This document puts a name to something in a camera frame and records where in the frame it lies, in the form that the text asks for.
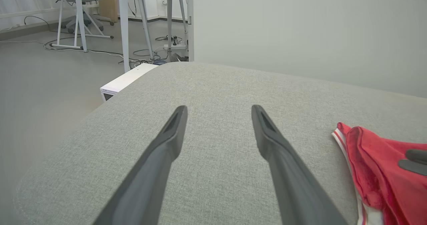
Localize white box appliance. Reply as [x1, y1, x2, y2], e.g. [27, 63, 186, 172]
[100, 63, 159, 102]

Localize white metal post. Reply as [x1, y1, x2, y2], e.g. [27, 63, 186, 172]
[117, 0, 130, 74]

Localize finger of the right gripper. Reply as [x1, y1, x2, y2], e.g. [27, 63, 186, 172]
[398, 159, 427, 176]
[405, 149, 427, 164]

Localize grey tripod legs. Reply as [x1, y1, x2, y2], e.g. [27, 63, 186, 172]
[133, 0, 189, 60]

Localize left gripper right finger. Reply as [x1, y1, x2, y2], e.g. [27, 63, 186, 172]
[251, 104, 349, 225]

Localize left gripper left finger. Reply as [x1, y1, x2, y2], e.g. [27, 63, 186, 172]
[93, 105, 188, 225]

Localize wooden cabinet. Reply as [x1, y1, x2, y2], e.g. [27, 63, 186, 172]
[99, 0, 119, 23]

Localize black floor cable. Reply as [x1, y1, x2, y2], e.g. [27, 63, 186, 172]
[132, 35, 182, 64]

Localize white metal stand frame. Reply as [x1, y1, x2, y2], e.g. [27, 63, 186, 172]
[50, 0, 114, 52]

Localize red white basketball jersey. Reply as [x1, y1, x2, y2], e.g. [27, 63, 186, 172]
[331, 122, 427, 225]

